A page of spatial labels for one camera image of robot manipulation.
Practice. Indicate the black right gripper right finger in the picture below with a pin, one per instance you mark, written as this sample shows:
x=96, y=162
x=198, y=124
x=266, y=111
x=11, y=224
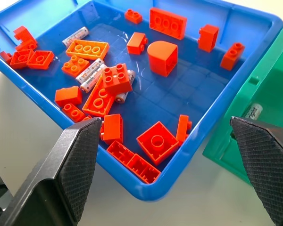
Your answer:
x=266, y=160

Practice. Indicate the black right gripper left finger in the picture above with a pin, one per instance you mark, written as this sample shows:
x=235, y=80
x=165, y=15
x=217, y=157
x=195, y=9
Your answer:
x=61, y=169

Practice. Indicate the green plastic bin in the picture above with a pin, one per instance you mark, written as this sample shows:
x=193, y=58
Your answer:
x=261, y=70

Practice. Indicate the white AA battery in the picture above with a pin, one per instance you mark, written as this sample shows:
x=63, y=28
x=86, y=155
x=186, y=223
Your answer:
x=89, y=70
x=121, y=97
x=91, y=83
x=75, y=37
x=254, y=111

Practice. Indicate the red two-stud flat brick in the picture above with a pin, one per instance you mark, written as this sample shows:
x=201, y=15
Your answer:
x=73, y=113

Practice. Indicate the red ribbed hollow brick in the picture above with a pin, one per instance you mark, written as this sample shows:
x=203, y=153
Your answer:
x=119, y=152
x=143, y=169

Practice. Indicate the red tall brick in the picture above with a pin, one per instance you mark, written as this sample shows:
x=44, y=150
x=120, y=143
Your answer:
x=112, y=129

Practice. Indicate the red sloped brick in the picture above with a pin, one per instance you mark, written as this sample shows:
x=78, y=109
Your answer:
x=68, y=96

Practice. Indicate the red long hollow brick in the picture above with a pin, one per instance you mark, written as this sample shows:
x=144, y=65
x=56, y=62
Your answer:
x=97, y=101

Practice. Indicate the thin red brick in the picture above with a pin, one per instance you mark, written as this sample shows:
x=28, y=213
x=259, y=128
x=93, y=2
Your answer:
x=182, y=129

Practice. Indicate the large red hollow square brick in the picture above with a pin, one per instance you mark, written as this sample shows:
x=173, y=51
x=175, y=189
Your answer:
x=157, y=142

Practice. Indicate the orange four-stud brick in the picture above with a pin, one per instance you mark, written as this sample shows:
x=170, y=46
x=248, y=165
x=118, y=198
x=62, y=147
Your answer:
x=75, y=66

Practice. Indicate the red four-stud brick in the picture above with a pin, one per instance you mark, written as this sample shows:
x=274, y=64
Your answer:
x=116, y=80

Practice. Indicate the blue plastic bin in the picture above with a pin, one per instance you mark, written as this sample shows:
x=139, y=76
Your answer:
x=169, y=99

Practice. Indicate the orange long hollow brick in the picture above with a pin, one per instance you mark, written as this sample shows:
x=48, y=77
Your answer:
x=86, y=49

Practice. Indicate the red brick with side studs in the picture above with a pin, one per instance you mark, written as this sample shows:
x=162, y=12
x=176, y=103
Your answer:
x=135, y=43

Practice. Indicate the red rounded block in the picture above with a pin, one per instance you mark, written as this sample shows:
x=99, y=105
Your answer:
x=161, y=55

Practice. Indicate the small red two-stud brick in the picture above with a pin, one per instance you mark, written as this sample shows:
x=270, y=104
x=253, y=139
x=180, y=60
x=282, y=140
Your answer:
x=132, y=16

